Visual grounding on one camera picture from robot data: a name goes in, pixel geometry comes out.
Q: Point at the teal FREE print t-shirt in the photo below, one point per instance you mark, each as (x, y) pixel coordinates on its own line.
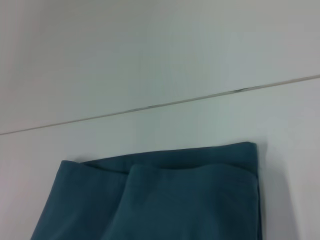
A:
(162, 195)

